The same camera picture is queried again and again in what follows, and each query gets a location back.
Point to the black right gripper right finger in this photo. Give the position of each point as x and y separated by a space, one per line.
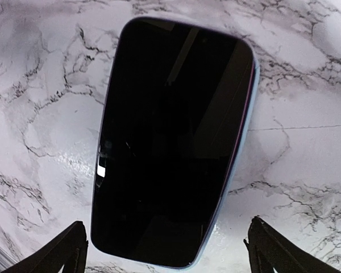
270 251

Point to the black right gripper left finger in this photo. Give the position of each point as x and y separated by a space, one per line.
67 252

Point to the light blue phone case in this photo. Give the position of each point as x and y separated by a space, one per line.
244 136

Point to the black smartphone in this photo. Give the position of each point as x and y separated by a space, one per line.
170 142

